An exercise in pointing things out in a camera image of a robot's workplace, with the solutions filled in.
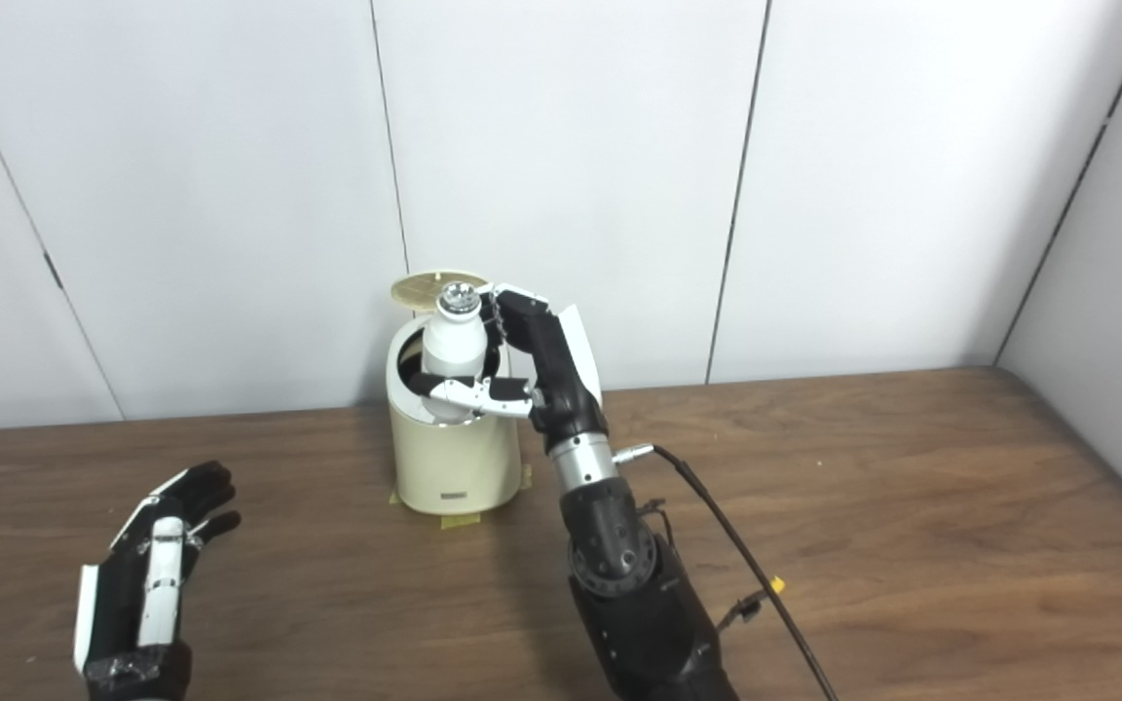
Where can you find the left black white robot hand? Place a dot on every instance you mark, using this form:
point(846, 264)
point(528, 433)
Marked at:
point(123, 604)

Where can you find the black wall panel hinge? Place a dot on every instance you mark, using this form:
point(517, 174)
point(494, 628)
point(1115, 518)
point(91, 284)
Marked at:
point(54, 271)

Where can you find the small white plastic bottle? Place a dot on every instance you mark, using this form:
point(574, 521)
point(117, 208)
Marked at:
point(454, 346)

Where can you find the cream round bin lid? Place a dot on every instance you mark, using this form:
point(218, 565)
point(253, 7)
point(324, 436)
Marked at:
point(417, 289)

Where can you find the wide yellow tape piece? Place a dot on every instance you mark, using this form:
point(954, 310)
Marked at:
point(461, 521)

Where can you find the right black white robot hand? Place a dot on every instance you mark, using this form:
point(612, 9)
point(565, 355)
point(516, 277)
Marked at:
point(561, 380)

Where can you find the cream-colored round bin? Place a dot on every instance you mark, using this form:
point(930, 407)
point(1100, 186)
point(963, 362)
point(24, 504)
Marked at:
point(459, 467)

